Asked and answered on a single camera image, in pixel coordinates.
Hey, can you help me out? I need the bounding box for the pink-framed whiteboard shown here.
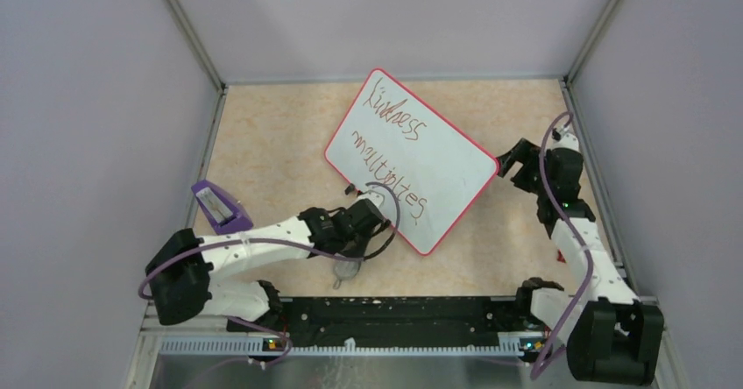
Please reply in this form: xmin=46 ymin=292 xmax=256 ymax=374
xmin=324 ymin=68 xmax=500 ymax=256

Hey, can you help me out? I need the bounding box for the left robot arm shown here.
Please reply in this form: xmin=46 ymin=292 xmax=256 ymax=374
xmin=138 ymin=193 xmax=389 ymax=331

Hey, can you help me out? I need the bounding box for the aluminium frame rail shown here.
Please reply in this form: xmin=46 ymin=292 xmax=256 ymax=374
xmin=140 ymin=296 xmax=552 ymax=362

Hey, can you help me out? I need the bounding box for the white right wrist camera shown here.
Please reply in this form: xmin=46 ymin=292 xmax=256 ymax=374
xmin=549 ymin=130 xmax=580 ymax=152

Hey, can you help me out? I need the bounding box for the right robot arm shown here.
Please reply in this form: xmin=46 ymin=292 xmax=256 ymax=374
xmin=497 ymin=133 xmax=665 ymax=386

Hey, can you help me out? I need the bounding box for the purple box holder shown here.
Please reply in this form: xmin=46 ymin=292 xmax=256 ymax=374
xmin=191 ymin=180 xmax=254 ymax=235

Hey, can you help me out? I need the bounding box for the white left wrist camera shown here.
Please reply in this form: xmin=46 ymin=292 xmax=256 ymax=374
xmin=359 ymin=191 xmax=385 ymax=209

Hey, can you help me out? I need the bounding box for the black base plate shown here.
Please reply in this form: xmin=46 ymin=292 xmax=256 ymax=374
xmin=226 ymin=294 xmax=573 ymax=350

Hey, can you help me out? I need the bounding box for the silver mesh eraser sponge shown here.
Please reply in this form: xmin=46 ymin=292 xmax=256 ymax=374
xmin=332 ymin=261 xmax=363 ymax=290

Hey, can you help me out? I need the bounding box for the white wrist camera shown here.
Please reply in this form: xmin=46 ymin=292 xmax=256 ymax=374
xmin=549 ymin=130 xmax=580 ymax=152
xmin=359 ymin=191 xmax=385 ymax=209

